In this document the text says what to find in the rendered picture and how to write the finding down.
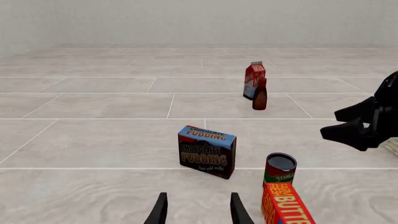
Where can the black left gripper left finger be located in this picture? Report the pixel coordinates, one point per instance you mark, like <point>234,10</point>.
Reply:
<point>159,212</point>

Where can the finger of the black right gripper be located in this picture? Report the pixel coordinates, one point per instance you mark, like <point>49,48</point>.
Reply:
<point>357,110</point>
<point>345,133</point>

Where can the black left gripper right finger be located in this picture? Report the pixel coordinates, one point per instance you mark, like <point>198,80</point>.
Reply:
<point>238,213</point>

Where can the cream woven basket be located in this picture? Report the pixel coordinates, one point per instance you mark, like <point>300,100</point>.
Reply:
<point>391,147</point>

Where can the tomato sauce can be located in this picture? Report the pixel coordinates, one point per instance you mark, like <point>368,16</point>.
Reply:
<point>280,170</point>

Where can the brown sauce bottle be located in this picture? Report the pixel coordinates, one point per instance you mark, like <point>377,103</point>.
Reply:
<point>260,99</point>

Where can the red orange butter box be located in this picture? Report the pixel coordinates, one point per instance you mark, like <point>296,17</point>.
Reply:
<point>284,206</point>

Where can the chocolate pudding box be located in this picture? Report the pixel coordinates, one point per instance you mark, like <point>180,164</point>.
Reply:
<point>205,156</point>

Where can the red white milk carton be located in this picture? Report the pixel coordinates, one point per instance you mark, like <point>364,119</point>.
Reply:
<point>253,81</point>

